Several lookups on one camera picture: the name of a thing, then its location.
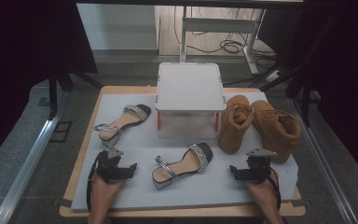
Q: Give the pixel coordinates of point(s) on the tan suede boot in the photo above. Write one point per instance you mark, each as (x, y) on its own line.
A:
(230, 137)
(273, 130)

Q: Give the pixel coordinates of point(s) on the wooden table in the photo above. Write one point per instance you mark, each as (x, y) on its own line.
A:
(183, 212)

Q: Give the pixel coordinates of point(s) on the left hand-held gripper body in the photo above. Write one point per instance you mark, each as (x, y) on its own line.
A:
(107, 169)

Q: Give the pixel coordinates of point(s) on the dark curtain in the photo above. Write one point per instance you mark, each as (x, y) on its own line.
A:
(18, 62)
(348, 77)

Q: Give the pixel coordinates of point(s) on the person's right hand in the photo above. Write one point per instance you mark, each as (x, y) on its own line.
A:
(264, 193)

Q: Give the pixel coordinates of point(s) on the white metal desk frame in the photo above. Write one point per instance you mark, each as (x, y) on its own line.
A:
(220, 25)

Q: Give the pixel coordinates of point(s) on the person's left hand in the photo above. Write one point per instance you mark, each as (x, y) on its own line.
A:
(104, 193)

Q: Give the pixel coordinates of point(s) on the aluminium rail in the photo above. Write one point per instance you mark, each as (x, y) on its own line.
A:
(28, 168)
(323, 165)

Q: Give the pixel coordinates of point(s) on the white plastic storage box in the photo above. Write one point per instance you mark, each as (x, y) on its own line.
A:
(189, 87)

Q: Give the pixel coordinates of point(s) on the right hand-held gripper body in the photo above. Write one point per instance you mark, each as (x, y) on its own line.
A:
(259, 169)

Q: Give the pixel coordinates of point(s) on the black tripod stand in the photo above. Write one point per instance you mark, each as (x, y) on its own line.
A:
(306, 105)
(52, 93)

